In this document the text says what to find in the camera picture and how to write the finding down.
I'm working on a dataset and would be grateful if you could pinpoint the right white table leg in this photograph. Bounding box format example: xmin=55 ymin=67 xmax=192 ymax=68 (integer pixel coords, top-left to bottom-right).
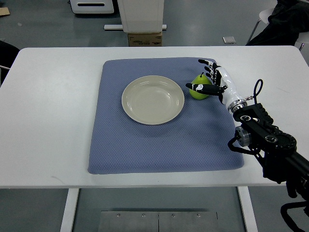
xmin=237 ymin=186 xmax=258 ymax=232

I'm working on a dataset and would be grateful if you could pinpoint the white table leg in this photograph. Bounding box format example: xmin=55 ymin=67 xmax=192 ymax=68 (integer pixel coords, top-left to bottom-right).
xmin=237 ymin=186 xmax=258 ymax=232
xmin=60 ymin=188 xmax=79 ymax=232

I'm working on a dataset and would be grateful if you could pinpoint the left white table leg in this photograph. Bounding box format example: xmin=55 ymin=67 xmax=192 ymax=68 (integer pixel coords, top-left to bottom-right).
xmin=60 ymin=188 xmax=79 ymax=232

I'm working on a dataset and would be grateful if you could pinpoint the white machine with black slot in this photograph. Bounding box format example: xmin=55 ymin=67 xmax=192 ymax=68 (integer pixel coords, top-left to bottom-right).
xmin=69 ymin=0 xmax=114 ymax=14

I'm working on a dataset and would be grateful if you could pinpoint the brown cardboard box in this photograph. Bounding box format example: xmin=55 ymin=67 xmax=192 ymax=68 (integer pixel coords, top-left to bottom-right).
xmin=127 ymin=32 xmax=162 ymax=47

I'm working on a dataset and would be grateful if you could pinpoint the brown cardboard scrap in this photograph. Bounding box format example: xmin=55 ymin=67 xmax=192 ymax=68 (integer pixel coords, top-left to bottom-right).
xmin=0 ymin=7 xmax=10 ymax=17

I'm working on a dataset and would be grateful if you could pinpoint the beige round plate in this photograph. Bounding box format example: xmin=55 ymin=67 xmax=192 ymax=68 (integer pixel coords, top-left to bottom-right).
xmin=122 ymin=75 xmax=184 ymax=125

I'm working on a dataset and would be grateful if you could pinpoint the green pear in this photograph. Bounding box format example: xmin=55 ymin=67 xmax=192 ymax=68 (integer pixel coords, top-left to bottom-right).
xmin=189 ymin=72 xmax=212 ymax=100

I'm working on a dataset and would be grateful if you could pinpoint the black chair at left edge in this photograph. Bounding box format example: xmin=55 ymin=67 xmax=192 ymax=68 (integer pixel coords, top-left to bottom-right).
xmin=0 ymin=40 xmax=20 ymax=84

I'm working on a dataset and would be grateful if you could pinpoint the white chair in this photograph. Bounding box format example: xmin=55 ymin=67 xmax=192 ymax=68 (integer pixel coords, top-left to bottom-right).
xmin=247 ymin=8 xmax=309 ymax=51

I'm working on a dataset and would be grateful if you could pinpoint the white cabinet on stand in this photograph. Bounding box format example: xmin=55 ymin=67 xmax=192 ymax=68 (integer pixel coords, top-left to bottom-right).
xmin=104 ymin=0 xmax=167 ymax=33

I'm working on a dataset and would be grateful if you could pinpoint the blue textured mat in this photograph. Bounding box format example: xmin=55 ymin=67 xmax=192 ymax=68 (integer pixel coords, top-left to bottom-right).
xmin=88 ymin=57 xmax=244 ymax=174

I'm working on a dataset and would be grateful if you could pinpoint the seated person in black trousers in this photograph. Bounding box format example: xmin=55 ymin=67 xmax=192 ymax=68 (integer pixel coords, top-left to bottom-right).
xmin=246 ymin=0 xmax=309 ymax=46

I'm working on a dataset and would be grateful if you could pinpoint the grey metal floor plate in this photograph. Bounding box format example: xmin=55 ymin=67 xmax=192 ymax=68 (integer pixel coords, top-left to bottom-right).
xmin=98 ymin=211 xmax=226 ymax=232

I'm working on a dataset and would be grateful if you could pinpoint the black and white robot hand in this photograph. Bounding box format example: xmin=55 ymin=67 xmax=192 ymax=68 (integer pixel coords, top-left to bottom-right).
xmin=185 ymin=59 xmax=247 ymax=114

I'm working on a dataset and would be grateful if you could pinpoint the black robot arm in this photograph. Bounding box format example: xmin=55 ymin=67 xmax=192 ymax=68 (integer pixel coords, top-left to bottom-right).
xmin=228 ymin=102 xmax=309 ymax=232

